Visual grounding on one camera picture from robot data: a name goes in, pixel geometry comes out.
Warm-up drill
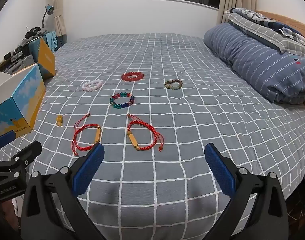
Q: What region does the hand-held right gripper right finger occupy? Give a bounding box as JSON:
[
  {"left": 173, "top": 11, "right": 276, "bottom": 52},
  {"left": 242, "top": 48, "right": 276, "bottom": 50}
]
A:
[{"left": 205, "top": 143, "right": 289, "bottom": 240}]

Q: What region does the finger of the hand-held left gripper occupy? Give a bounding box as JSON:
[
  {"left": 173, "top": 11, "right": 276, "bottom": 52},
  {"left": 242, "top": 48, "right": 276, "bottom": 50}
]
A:
[
  {"left": 0, "top": 131, "right": 16, "bottom": 153},
  {"left": 0, "top": 140, "right": 42, "bottom": 178}
]

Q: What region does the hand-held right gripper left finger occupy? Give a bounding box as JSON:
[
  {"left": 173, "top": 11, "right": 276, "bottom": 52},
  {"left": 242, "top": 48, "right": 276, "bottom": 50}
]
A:
[{"left": 20, "top": 142, "right": 106, "bottom": 240}]

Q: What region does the red cord bracelet gold tube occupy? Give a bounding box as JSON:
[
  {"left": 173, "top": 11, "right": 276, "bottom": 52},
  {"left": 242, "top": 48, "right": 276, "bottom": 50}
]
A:
[
  {"left": 72, "top": 114, "right": 102, "bottom": 157},
  {"left": 126, "top": 114, "right": 165, "bottom": 153}
]

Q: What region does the blue and yellow cardboard box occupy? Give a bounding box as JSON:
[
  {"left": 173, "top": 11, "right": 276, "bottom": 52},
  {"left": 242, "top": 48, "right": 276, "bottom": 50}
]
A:
[{"left": 0, "top": 38, "right": 56, "bottom": 140}]

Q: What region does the multicolour glass bead bracelet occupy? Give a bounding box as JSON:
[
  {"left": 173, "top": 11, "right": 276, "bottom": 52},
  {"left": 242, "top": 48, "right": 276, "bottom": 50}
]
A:
[{"left": 109, "top": 92, "right": 135, "bottom": 110}]

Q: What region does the pink bead bracelet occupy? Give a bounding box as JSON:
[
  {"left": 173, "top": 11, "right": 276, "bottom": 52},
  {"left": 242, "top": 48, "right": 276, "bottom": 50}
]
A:
[{"left": 82, "top": 79, "right": 103, "bottom": 91}]

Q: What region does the brown wooden bead bracelet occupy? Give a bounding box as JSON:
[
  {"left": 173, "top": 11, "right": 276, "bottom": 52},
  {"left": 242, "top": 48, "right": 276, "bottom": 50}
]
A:
[{"left": 165, "top": 80, "right": 182, "bottom": 90}]

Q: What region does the person's left forearm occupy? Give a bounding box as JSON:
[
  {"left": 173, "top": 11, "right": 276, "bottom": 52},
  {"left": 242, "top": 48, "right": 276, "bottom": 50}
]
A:
[{"left": 2, "top": 200, "right": 19, "bottom": 218}]

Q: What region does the grey suitcase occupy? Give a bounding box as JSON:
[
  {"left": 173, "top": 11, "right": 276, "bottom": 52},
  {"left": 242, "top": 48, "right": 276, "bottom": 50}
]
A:
[{"left": 0, "top": 54, "right": 36, "bottom": 75}]

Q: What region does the dark clutter pile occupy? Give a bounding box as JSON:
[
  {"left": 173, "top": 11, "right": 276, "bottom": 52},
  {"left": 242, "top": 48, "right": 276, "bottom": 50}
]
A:
[{"left": 0, "top": 39, "right": 30, "bottom": 71}]

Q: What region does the teal suitcase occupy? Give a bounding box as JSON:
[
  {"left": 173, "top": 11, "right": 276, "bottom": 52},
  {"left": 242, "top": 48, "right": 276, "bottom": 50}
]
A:
[{"left": 27, "top": 34, "right": 68, "bottom": 63}]

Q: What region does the light blue cloth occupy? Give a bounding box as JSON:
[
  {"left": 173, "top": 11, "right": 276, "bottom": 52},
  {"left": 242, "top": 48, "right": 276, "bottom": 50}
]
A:
[{"left": 46, "top": 31, "right": 58, "bottom": 52}]

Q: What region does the black bag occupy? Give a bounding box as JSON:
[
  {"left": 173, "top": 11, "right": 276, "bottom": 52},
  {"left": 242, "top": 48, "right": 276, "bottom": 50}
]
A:
[{"left": 25, "top": 26, "right": 42, "bottom": 39}]

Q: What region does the folded blue striped quilt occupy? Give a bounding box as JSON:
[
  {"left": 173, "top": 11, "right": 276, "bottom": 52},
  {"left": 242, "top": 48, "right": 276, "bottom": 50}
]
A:
[{"left": 204, "top": 22, "right": 305, "bottom": 104}]

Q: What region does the grey checked bed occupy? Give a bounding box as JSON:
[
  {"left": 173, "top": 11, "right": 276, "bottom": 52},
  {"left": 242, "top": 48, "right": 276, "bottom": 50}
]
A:
[{"left": 0, "top": 32, "right": 305, "bottom": 240}]

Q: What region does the blue desk lamp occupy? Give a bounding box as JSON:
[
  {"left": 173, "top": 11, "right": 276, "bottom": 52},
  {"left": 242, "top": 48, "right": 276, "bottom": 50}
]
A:
[{"left": 42, "top": 4, "right": 54, "bottom": 28}]

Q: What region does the grey checked pillow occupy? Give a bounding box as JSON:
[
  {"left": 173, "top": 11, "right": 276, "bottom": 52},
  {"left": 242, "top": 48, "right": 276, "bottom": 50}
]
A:
[{"left": 223, "top": 12, "right": 305, "bottom": 58}]

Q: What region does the dark blue patterned pillow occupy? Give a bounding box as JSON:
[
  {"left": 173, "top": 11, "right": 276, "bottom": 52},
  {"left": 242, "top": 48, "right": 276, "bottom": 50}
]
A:
[{"left": 232, "top": 8, "right": 305, "bottom": 43}]

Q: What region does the wooden headboard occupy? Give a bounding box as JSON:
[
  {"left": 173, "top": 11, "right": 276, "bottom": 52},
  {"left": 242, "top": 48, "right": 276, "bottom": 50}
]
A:
[{"left": 255, "top": 10, "right": 305, "bottom": 46}]

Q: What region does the red bead bracelet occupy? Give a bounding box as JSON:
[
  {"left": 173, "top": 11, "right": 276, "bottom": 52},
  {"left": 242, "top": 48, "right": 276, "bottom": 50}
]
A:
[{"left": 121, "top": 72, "right": 144, "bottom": 82}]

